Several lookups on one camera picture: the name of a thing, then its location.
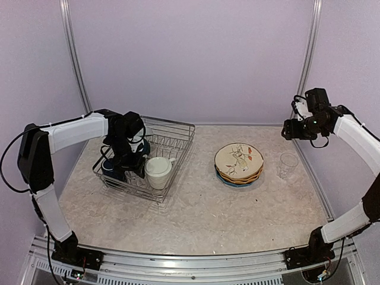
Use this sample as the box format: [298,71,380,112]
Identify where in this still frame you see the cream plate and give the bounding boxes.
[214,142,264,179]

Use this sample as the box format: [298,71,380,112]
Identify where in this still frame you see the aluminium corner post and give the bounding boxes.
[59,0,93,113]
[296,0,323,96]

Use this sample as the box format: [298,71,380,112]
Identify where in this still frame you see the blue polka dot plate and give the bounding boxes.
[215,171,254,188]

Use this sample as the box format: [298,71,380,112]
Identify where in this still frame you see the cream ribbed mug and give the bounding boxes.
[145,157,176,190]

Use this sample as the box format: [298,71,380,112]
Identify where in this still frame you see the left aluminium corner post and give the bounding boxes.
[59,0,93,113]

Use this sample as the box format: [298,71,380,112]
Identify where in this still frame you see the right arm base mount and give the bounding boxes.
[283,246,335,270]

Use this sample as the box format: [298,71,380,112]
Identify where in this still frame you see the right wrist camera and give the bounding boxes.
[291,95,312,121]

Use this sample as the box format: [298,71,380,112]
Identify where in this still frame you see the light blue patterned bowl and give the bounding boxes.
[142,126,154,137]

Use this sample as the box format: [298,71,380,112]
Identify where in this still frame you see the yellow polka dot plate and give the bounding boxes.
[220,174,260,184]

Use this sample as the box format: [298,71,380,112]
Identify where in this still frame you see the aluminium front rail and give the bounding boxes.
[28,234,362,285]

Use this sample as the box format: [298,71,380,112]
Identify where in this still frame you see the dark blue mug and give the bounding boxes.
[101,157,125,182]

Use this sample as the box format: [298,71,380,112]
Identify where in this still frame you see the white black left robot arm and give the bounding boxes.
[17,109,147,264]

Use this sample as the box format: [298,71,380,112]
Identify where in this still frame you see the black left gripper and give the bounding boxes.
[107,135,146,178]

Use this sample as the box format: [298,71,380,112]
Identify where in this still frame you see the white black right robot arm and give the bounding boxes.
[281,88,379,264]

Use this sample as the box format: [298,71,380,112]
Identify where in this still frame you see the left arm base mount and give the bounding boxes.
[52,247,104,271]

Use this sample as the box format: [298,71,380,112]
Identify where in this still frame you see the right aluminium corner post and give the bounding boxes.
[296,0,323,96]

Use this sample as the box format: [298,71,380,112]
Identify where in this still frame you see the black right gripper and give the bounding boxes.
[282,115,328,140]

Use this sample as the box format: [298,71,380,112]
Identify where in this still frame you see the clear glass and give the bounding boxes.
[125,172,146,187]
[277,153,299,179]

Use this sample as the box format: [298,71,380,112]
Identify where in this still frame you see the dark teal bowl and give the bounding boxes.
[129,136,151,158]

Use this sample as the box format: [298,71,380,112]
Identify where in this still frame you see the wire dish rack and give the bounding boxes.
[92,116,195,204]

